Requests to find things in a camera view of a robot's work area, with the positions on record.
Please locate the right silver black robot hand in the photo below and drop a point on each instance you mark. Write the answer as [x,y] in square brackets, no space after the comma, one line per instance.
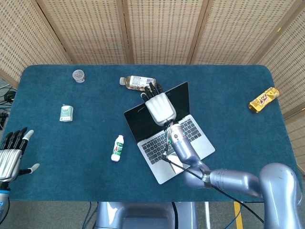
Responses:
[159,107]

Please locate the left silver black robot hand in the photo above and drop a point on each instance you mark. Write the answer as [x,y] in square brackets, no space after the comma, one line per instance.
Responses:
[9,164]

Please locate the silver laptop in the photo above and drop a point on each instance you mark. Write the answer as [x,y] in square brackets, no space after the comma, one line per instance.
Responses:
[152,152]

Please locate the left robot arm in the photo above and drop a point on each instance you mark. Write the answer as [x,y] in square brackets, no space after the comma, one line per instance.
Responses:
[3,193]

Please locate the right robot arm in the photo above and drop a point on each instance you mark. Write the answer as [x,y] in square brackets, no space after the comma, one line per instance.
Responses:
[228,179]

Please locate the tea bottle with white label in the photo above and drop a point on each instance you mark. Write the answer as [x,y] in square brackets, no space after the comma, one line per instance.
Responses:
[137,82]

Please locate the white milk drink bottle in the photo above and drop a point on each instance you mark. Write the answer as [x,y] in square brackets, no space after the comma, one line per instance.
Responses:
[117,149]

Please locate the blue table mat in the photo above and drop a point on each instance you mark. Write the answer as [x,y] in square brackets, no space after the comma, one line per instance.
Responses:
[71,167]

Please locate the green white tissue pack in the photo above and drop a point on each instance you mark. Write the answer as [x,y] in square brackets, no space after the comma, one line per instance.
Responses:
[66,114]

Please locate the clear plastic cup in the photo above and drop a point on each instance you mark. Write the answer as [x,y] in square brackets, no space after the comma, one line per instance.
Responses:
[78,76]

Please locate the yellow snack packet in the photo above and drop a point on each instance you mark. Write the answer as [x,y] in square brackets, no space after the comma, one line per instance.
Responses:
[264,100]

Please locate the grey robot torso base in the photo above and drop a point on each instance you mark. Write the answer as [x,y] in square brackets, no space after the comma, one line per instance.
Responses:
[143,214]

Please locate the white table leg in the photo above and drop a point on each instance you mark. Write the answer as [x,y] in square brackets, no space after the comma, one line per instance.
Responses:
[207,214]

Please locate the yellow floor tape strip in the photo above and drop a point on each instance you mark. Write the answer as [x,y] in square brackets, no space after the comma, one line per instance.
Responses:
[238,214]

